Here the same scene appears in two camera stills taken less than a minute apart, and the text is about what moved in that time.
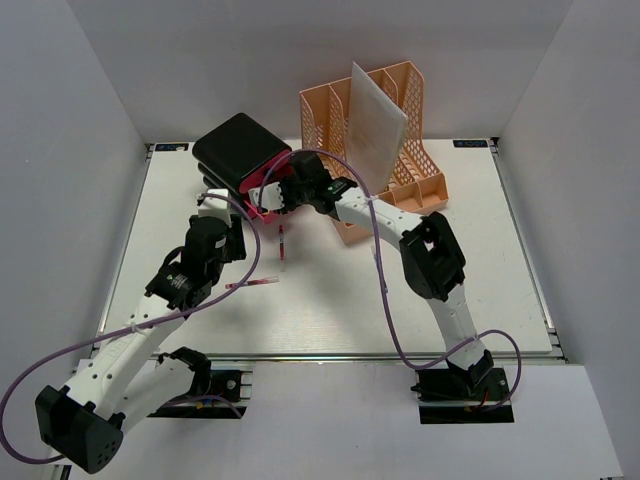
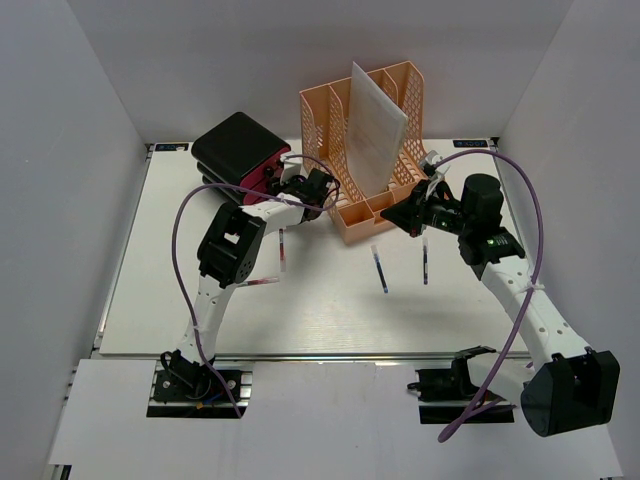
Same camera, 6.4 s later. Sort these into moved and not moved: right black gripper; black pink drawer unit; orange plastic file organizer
Moved: right black gripper
Not moved: black pink drawer unit; orange plastic file organizer
